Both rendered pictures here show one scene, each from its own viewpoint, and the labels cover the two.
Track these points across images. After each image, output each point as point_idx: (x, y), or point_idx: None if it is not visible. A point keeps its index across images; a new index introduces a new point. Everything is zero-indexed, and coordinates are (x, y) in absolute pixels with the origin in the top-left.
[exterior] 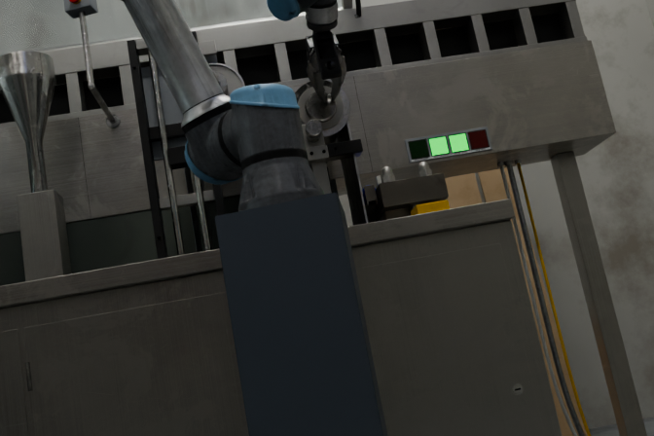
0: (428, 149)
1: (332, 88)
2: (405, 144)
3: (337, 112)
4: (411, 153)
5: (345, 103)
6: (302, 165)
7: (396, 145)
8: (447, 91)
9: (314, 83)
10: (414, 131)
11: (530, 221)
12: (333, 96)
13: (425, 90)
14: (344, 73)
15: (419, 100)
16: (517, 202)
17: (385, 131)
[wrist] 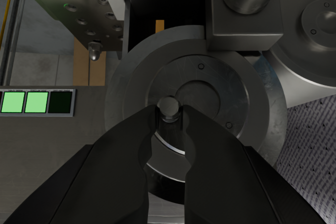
0: (49, 100)
1: (147, 133)
2: (74, 111)
3: (147, 81)
4: (70, 99)
5: (115, 107)
6: None
7: (84, 112)
8: (2, 169)
9: (251, 168)
10: (59, 125)
11: (1, 44)
12: (150, 106)
13: (28, 175)
14: (40, 200)
15: (39, 163)
16: (5, 59)
17: (92, 130)
